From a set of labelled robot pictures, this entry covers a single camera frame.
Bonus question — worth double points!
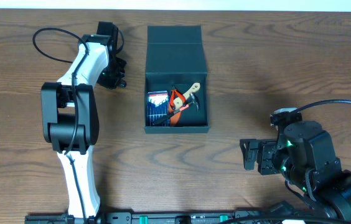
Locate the black cable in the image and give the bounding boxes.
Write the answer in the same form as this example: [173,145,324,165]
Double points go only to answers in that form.
[293,99,351,115]
[32,27,125,224]

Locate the right black cable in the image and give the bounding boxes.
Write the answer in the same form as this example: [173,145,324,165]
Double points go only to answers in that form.
[293,99,351,115]

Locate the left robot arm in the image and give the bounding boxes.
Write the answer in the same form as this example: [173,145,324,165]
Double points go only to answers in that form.
[40,32,126,223]

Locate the small claw hammer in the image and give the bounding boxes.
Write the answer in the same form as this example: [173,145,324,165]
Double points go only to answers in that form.
[152,93,199,126]

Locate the orange scraper wooden handle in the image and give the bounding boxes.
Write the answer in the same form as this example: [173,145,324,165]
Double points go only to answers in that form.
[168,82,201,127]

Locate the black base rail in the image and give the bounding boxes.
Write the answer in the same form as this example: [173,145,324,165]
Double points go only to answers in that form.
[24,208,307,224]

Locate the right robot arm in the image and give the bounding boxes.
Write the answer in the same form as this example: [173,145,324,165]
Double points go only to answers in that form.
[240,121,351,222]

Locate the left black cable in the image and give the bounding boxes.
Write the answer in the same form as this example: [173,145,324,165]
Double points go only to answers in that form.
[32,27,125,224]

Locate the dark green open box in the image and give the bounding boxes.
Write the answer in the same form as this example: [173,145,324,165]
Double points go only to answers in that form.
[144,26,209,134]

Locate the orange handled pliers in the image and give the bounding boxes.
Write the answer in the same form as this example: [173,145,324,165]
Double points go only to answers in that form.
[169,85,186,112]

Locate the blue precision screwdriver set case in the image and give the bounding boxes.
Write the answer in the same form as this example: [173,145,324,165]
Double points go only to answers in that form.
[146,91,169,126]

